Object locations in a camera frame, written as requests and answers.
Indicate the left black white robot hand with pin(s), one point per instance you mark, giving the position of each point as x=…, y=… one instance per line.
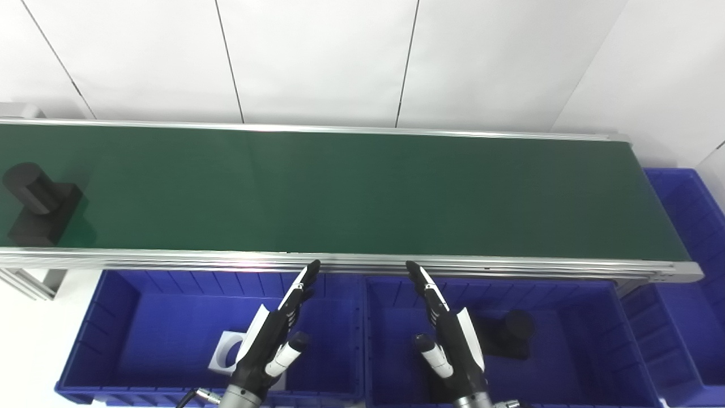
x=257, y=351

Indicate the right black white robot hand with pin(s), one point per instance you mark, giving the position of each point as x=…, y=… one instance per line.
x=459, y=357

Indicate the black cylinder block part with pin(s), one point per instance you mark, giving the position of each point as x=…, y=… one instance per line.
x=39, y=198
x=510, y=334

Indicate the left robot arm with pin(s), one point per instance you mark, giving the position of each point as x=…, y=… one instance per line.
x=238, y=398

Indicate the blue plastic bin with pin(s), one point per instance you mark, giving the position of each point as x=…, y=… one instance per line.
x=572, y=345
x=164, y=334
x=685, y=317

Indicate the green conveyor belt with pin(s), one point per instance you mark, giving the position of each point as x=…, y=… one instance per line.
x=351, y=192
x=170, y=260

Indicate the aluminium conveyor leg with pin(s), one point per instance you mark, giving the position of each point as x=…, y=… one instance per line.
x=28, y=280

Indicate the white block with round hole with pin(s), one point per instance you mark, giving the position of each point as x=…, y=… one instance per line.
x=221, y=343

